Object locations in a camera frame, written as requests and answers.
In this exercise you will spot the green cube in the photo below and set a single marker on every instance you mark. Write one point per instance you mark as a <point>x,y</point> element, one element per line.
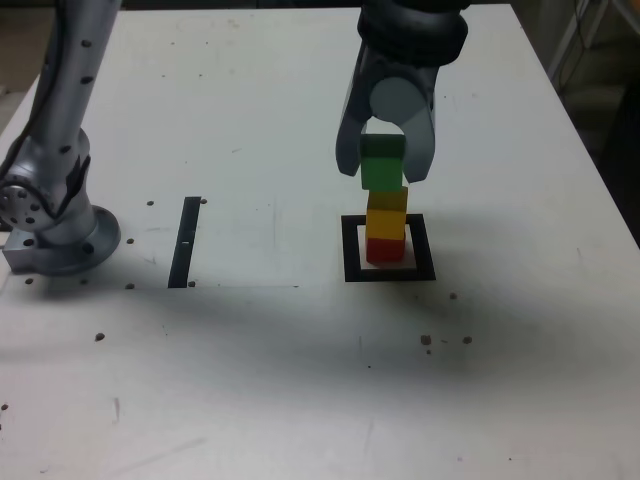
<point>382,172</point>

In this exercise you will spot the white background frame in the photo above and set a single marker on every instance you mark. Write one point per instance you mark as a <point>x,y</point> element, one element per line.
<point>560,50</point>

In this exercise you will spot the black tape square outline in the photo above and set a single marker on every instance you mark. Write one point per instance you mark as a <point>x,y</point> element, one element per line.
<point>350,250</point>

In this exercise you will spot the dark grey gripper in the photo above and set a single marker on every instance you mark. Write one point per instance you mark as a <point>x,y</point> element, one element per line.
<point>400,67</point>

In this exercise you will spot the black tape strip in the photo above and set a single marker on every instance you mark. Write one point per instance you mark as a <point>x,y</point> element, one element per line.
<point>182,260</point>

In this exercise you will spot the yellow cube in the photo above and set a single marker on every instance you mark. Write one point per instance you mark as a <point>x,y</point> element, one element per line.
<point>385,225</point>

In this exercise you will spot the red cube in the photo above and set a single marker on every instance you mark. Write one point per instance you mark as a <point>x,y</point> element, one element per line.
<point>385,251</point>

